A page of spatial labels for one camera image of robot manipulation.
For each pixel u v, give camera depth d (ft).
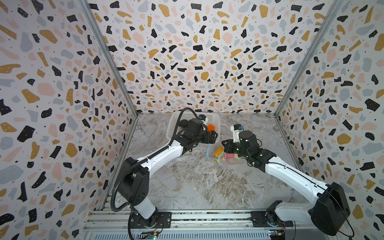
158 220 2.40
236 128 2.35
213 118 3.60
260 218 2.44
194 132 2.11
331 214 1.32
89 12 2.31
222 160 2.66
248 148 1.98
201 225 2.40
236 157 2.31
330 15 2.42
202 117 2.46
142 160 1.52
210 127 3.58
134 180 1.45
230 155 2.89
